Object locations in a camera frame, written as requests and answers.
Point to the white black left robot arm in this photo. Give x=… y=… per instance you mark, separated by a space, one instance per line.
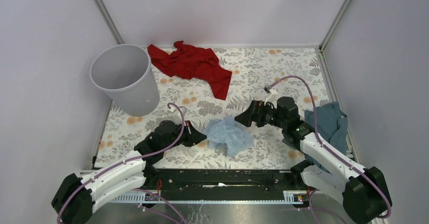
x=79 y=197

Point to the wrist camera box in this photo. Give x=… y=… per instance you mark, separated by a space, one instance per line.
x=272 y=93
x=183 y=110

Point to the grey slotted cable duct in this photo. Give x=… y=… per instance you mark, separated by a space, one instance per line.
x=144 y=198

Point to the red cloth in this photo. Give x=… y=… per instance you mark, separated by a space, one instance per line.
x=189 y=62

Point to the teal blue cloth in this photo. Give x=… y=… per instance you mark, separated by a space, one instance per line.
x=332 y=124

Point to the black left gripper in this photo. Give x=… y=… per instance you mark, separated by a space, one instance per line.
x=193 y=136

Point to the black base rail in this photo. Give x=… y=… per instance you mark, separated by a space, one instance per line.
x=222 y=184

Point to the light blue plastic trash bag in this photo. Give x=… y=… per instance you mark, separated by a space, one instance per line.
x=228 y=134

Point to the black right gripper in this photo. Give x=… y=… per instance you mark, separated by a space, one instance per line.
x=253 y=114

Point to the floral patterned table mat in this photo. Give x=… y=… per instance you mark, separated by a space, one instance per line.
x=295 y=72

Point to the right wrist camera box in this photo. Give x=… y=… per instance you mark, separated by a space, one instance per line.
x=272 y=93

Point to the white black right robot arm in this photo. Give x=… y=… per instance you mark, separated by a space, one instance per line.
x=361 y=191

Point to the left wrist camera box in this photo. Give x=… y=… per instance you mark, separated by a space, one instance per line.
x=183 y=110

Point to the grey plastic trash bin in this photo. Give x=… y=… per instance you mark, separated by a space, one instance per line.
x=124 y=74

